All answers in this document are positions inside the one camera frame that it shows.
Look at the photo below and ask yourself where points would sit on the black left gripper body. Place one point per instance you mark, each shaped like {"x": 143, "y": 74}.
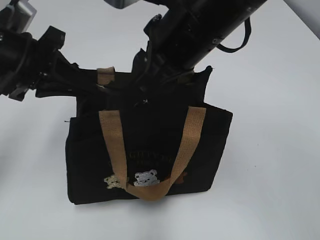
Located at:
{"x": 39, "y": 65}

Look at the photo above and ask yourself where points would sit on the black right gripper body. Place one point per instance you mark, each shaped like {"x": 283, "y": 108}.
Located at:
{"x": 161, "y": 65}

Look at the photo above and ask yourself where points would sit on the black canvas tote bag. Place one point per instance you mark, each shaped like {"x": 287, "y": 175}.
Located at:
{"x": 164, "y": 146}

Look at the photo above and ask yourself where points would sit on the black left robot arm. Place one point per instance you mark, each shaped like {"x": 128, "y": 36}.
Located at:
{"x": 4, "y": 61}

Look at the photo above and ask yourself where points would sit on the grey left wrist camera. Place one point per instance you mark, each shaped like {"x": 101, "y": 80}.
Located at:
{"x": 17, "y": 16}

